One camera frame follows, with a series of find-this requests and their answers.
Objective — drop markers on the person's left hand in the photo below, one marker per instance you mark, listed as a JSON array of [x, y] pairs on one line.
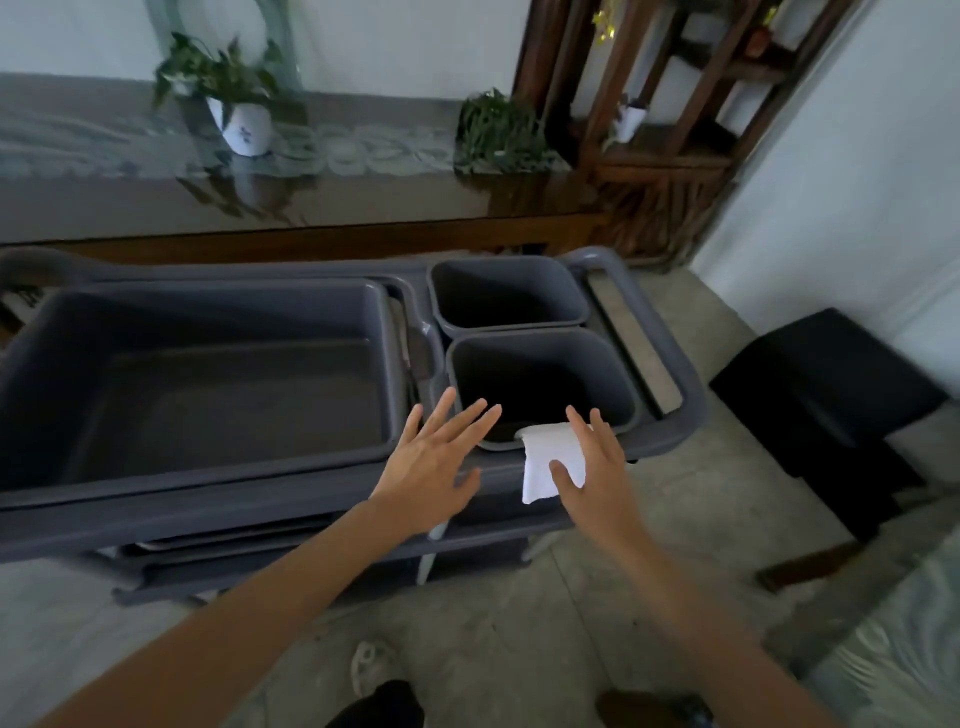
[[424, 472]]

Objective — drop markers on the person's right hand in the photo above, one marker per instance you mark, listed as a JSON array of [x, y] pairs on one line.
[[604, 491]]

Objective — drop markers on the person's left middle finger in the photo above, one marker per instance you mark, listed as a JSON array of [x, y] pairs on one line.
[[465, 421]]

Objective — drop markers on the person's left thumb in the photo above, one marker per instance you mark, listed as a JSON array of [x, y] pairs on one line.
[[466, 491]]

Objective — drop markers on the person's right thumb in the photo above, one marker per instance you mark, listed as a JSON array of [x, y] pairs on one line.
[[566, 478]]

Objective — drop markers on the person's right middle finger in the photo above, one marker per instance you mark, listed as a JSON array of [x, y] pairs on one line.
[[601, 429]]

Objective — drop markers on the person's left little finger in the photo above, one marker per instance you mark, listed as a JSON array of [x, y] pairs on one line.
[[414, 427]]

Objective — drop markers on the white cloth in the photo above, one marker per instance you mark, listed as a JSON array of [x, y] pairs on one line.
[[541, 461]]

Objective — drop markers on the person's right forearm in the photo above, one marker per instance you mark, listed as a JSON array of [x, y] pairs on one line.
[[697, 637]]

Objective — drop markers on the person's left forearm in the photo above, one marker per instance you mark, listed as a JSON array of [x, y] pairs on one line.
[[240, 622]]

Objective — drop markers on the small grey plastic bin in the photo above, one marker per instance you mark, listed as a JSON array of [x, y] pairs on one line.
[[540, 375], [506, 292]]

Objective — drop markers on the white scrap on floor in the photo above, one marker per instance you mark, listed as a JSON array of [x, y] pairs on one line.
[[369, 664]]

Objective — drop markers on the grey plastic service cart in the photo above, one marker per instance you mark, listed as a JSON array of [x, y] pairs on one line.
[[225, 510]]

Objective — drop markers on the black stool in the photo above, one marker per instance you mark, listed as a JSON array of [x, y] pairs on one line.
[[825, 405]]

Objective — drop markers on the person's black trouser leg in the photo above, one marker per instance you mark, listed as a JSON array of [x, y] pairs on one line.
[[379, 706]]

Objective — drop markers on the large grey plastic tub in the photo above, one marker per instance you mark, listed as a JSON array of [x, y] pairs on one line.
[[187, 375]]

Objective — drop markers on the dark wooden table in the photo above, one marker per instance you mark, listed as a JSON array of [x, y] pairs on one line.
[[337, 195]]

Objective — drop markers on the green leafy plant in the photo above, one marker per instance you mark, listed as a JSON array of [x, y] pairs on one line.
[[499, 131]]

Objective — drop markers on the small white pot with plant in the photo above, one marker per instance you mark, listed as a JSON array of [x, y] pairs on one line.
[[628, 120]]

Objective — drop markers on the dark wooden shelf rack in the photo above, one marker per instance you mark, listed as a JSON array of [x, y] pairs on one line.
[[675, 112]]

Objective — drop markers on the patterned grey fabric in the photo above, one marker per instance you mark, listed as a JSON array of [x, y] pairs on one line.
[[892, 660]]

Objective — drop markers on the potted plant in white pot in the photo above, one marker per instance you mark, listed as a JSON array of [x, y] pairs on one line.
[[232, 90]]

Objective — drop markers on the lace table runner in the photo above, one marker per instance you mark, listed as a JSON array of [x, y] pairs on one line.
[[150, 142]]

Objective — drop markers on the small brown plant pot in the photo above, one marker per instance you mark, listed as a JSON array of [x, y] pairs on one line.
[[759, 41]]

